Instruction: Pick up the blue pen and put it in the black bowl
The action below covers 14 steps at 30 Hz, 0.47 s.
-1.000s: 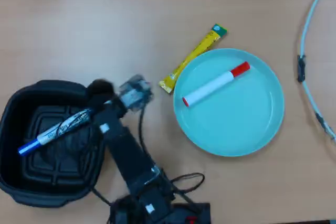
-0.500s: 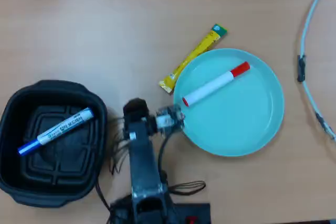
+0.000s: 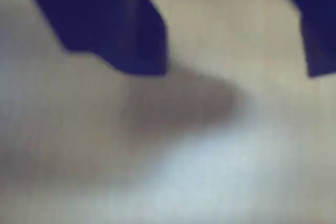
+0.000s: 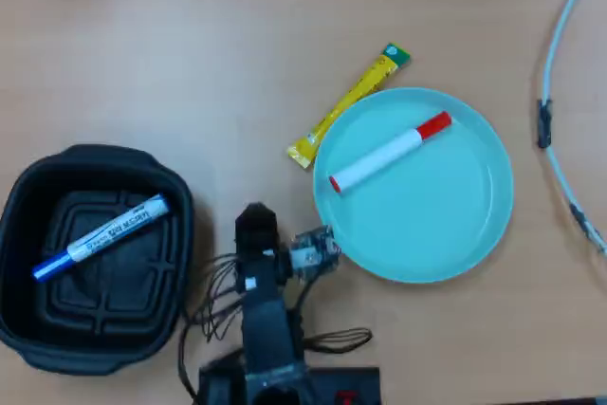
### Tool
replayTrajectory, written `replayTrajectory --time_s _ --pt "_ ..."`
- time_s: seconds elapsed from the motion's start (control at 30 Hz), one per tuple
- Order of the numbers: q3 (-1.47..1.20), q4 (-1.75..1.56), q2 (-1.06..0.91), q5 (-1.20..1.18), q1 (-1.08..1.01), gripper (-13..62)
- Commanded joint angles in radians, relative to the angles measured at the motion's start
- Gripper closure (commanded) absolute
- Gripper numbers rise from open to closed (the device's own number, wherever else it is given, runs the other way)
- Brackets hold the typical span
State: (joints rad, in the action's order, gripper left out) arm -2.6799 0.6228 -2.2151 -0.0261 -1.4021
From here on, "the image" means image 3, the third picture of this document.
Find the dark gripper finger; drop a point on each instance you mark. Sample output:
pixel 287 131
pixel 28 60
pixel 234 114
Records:
pixel 105 16
pixel 319 24

